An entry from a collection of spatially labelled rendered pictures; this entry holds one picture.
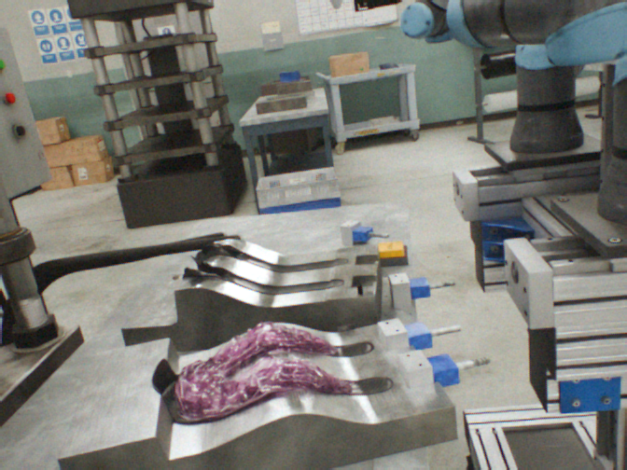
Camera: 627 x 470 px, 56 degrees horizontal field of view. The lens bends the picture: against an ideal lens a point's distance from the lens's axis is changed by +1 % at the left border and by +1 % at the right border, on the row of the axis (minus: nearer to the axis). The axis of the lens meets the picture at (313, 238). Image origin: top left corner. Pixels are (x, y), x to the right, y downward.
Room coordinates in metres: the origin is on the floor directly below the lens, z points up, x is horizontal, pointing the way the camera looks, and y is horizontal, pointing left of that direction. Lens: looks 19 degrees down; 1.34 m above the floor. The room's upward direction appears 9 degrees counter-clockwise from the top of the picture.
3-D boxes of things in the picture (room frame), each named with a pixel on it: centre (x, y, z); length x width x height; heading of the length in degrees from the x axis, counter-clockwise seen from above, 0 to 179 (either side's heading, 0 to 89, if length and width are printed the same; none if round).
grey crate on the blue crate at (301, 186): (4.29, 0.06, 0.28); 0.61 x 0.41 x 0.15; 87
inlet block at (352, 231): (1.46, -0.14, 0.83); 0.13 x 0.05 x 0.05; 51
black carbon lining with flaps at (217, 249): (1.11, 0.12, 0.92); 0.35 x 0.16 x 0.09; 80
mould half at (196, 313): (1.12, 0.13, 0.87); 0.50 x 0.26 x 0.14; 80
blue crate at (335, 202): (4.29, 0.06, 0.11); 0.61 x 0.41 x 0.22; 87
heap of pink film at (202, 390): (0.76, 0.11, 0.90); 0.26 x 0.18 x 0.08; 97
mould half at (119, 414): (0.75, 0.11, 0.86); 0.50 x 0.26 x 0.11; 97
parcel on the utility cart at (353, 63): (6.98, -0.70, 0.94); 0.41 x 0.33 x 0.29; 95
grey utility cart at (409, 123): (6.96, -0.87, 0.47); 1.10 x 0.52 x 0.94; 95
